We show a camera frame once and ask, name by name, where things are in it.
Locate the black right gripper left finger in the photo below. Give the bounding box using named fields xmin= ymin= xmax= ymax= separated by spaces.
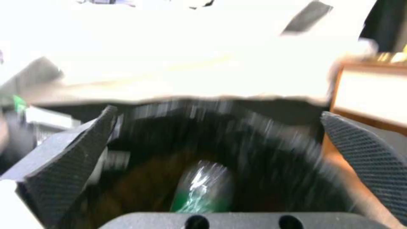
xmin=0 ymin=105 xmax=118 ymax=229

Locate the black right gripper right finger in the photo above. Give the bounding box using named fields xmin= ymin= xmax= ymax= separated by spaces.
xmin=320 ymin=111 xmax=407 ymax=221

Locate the black round trash bin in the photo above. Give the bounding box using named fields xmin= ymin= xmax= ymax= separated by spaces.
xmin=103 ymin=96 xmax=354 ymax=213

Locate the wooden cabinet with white panel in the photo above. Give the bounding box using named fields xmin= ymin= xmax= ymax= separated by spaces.
xmin=329 ymin=58 xmax=407 ymax=135

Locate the small green object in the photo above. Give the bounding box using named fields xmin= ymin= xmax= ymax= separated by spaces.
xmin=12 ymin=95 xmax=29 ymax=113

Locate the green plastic bottle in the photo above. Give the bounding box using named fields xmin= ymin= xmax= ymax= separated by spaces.
xmin=169 ymin=160 xmax=237 ymax=213

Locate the dark slanted bar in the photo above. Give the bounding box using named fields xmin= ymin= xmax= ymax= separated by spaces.
xmin=282 ymin=2 xmax=334 ymax=33

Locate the white table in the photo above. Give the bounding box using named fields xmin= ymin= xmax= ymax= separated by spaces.
xmin=18 ymin=14 xmax=379 ymax=105

